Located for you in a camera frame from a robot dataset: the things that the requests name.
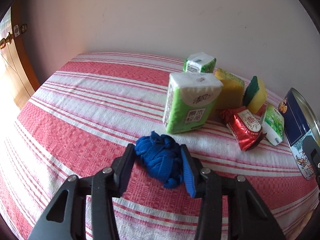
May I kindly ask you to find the green white tissue pack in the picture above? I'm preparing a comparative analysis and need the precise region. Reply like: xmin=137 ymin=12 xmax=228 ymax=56
xmin=261 ymin=104 xmax=284 ymax=146

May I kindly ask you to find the red foil snack packet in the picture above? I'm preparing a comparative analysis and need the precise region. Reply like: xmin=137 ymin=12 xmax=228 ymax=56
xmin=220 ymin=106 xmax=266 ymax=152

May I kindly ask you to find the yellow sponge dark green pad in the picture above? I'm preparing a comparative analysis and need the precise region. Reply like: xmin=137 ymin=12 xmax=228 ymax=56
xmin=243 ymin=76 xmax=267 ymax=114

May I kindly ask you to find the plain yellow sponge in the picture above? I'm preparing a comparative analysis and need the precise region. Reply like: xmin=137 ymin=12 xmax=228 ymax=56
xmin=208 ymin=68 xmax=245 ymax=120

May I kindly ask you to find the blue knotted cloth ball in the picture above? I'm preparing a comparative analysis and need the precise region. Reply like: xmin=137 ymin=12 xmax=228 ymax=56
xmin=135 ymin=131 xmax=183 ymax=189

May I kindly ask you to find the large green tissue pack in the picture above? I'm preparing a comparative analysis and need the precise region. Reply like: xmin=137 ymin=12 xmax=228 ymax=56
xmin=163 ymin=72 xmax=223 ymax=134

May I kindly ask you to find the small green tissue pack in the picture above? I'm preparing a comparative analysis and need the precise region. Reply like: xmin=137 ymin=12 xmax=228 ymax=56
xmin=183 ymin=52 xmax=216 ymax=73

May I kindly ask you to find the blue round metal tin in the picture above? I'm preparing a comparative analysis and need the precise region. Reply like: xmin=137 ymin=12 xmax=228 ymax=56
xmin=278 ymin=88 xmax=319 ymax=180

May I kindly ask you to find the red white striped bedspread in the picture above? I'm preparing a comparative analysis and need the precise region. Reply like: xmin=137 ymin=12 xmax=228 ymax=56
xmin=1 ymin=53 xmax=319 ymax=239

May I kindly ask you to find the wooden door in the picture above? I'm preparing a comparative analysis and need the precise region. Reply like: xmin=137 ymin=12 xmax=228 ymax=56
xmin=1 ymin=0 xmax=40 ymax=109

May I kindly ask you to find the brass door knob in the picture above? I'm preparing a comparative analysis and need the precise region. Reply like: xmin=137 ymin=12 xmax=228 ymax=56
xmin=1 ymin=23 xmax=28 ymax=49

